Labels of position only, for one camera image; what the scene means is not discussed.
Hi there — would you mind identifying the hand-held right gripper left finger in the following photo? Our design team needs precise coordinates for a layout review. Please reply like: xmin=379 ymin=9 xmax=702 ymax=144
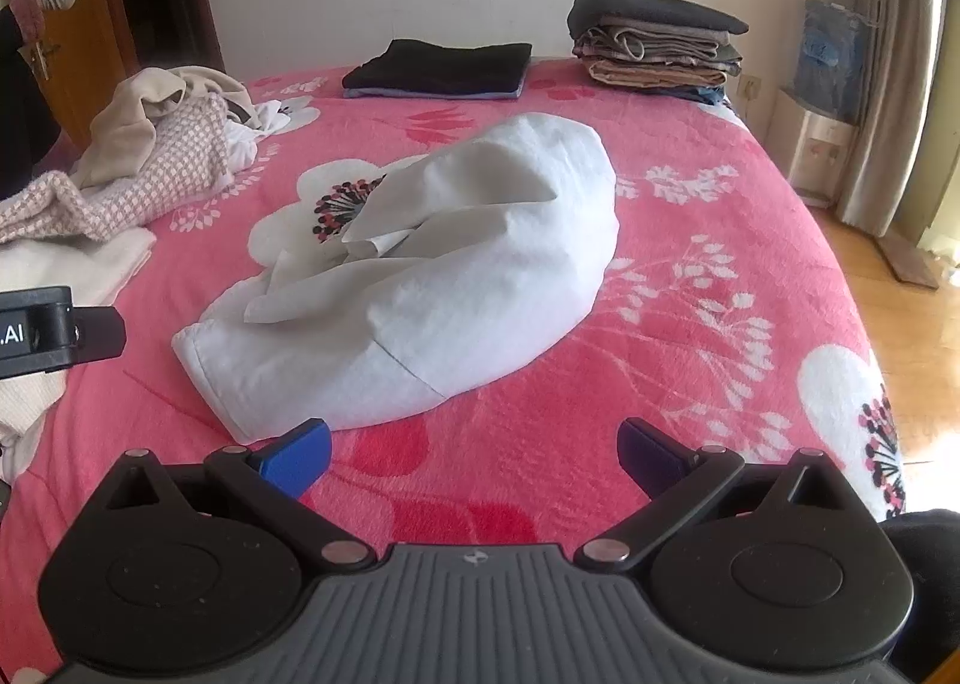
xmin=101 ymin=418 xmax=377 ymax=574

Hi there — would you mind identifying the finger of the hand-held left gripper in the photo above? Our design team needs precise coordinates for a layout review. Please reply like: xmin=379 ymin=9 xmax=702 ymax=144
xmin=71 ymin=306 xmax=127 ymax=360

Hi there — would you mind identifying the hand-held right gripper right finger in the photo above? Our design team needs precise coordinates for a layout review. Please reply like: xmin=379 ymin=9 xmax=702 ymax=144
xmin=576 ymin=418 xmax=865 ymax=575

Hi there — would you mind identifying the white button shirt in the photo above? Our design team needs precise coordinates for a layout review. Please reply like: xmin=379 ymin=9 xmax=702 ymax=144
xmin=171 ymin=112 xmax=620 ymax=443

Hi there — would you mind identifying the stack of folded clothes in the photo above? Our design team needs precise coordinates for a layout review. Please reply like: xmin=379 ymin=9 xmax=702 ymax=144
xmin=566 ymin=0 xmax=751 ymax=106

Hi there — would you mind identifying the cream sweater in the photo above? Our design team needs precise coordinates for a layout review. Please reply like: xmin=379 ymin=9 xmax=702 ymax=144
xmin=0 ymin=226 xmax=158 ymax=486

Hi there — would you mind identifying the pink floral blanket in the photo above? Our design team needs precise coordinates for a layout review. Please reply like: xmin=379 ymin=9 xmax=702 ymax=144
xmin=0 ymin=58 xmax=910 ymax=659

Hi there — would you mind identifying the beige garment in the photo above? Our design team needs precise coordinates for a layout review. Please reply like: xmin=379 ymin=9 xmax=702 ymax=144
xmin=75 ymin=65 xmax=252 ymax=190

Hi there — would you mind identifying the crumpled white garment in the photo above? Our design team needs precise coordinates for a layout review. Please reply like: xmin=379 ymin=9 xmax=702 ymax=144
xmin=221 ymin=100 xmax=293 ymax=167

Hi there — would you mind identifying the wooden door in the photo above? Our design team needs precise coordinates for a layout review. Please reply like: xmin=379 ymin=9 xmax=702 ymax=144
xmin=0 ymin=0 xmax=143 ymax=152

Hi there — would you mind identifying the brown wooden board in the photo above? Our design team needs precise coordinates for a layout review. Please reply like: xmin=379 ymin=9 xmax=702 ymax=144
xmin=881 ymin=238 xmax=940 ymax=289

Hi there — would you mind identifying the white water dispenser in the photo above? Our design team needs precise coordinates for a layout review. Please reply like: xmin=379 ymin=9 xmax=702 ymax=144
xmin=772 ymin=88 xmax=860 ymax=206

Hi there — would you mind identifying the folded black garment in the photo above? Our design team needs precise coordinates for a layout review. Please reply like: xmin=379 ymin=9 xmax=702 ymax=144
xmin=343 ymin=39 xmax=533 ymax=92

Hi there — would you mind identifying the blue water bottle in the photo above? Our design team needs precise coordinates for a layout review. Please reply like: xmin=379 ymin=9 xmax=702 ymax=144
xmin=795 ymin=0 xmax=871 ymax=122

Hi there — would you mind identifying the beige curtain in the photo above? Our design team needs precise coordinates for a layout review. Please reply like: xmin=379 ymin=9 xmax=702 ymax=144
xmin=836 ymin=0 xmax=947 ymax=239

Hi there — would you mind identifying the metal door handle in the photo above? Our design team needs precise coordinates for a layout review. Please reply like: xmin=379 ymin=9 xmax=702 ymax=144
xmin=22 ymin=43 xmax=61 ymax=81

